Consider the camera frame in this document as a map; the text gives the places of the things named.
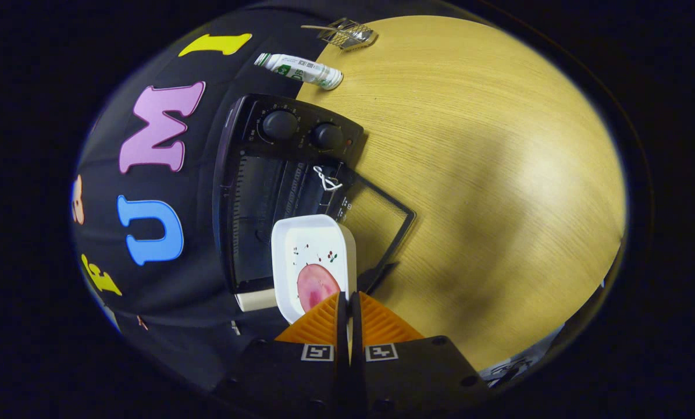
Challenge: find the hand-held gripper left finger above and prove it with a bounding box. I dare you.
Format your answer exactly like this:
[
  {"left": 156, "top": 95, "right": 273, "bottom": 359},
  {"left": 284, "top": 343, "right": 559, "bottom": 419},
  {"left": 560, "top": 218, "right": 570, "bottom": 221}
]
[{"left": 216, "top": 291, "right": 350, "bottom": 419}]

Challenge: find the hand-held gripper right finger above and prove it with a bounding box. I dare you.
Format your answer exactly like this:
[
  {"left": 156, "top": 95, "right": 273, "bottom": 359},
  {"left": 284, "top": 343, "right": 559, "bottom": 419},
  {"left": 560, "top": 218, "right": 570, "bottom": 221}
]
[{"left": 350, "top": 291, "right": 493, "bottom": 419}]

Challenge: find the pink ham slice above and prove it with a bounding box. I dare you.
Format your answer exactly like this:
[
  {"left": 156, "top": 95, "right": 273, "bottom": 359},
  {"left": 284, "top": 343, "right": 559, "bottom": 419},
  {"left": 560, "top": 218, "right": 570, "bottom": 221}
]
[{"left": 297, "top": 264, "right": 342, "bottom": 314}]

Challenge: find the white rectangular dish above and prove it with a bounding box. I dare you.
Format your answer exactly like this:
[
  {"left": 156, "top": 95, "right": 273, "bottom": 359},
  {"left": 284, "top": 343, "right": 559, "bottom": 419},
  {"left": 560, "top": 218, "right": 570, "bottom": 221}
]
[{"left": 272, "top": 214, "right": 358, "bottom": 325}]

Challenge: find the black toaster oven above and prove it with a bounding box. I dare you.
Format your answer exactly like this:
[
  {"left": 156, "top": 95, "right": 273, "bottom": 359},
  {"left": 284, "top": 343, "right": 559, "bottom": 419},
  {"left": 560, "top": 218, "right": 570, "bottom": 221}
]
[{"left": 212, "top": 93, "right": 416, "bottom": 297}]

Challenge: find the white bread toaster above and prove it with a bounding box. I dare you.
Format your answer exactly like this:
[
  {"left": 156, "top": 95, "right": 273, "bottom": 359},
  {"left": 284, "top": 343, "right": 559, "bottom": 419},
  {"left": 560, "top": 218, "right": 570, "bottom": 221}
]
[{"left": 235, "top": 289, "right": 278, "bottom": 313}]

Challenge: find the black backdrop cloth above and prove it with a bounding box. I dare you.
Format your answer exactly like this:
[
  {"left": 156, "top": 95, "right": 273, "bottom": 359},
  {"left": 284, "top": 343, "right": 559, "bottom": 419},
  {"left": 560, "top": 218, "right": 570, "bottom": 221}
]
[{"left": 71, "top": 6, "right": 348, "bottom": 390}]

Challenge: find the white bottle green label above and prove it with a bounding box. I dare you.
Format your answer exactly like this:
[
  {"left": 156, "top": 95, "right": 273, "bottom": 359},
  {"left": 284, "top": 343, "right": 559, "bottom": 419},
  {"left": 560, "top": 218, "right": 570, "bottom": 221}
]
[{"left": 254, "top": 52, "right": 344, "bottom": 91}]

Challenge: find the white cord loop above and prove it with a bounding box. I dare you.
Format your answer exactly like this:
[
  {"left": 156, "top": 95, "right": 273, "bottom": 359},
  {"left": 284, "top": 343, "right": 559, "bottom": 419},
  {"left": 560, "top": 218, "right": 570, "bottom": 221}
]
[{"left": 312, "top": 165, "right": 343, "bottom": 193}]

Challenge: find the metal wire holder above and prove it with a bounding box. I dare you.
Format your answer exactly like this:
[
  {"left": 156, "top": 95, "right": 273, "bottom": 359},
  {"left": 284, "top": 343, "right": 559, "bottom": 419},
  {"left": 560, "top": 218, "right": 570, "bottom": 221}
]
[{"left": 301, "top": 17, "right": 378, "bottom": 52}]

